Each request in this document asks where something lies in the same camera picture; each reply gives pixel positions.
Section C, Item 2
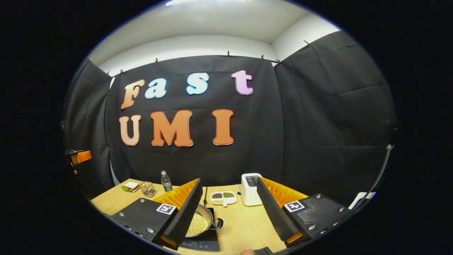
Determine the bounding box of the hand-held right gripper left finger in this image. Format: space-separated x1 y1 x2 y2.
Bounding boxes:
111 178 204 251

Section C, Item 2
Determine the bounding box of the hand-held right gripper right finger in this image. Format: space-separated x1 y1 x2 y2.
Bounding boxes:
257 176 351 248

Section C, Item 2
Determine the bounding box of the pile of yellow soybeans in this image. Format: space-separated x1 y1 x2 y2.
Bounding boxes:
186 212 208 237

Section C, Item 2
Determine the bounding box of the stainless steel pot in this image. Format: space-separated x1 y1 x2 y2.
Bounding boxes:
184 204 224 238

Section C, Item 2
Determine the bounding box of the black induction cooktop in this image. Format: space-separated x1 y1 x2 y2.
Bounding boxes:
179 207 220 252

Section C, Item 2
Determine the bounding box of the white toaster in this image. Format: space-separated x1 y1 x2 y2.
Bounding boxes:
241 173 264 206

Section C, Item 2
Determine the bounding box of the white divided bean dish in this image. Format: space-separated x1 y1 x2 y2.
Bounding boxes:
211 191 237 207

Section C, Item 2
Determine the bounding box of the clear plastic water bottle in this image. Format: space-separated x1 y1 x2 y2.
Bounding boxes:
161 171 173 192

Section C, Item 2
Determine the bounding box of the black backdrop cloth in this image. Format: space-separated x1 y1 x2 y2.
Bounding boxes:
62 30 397 208

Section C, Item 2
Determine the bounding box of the long ceiling light panel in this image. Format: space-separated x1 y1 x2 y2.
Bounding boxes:
166 0 250 7

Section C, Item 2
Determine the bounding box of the wire mesh utensil holder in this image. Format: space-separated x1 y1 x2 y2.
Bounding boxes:
140 181 156 197

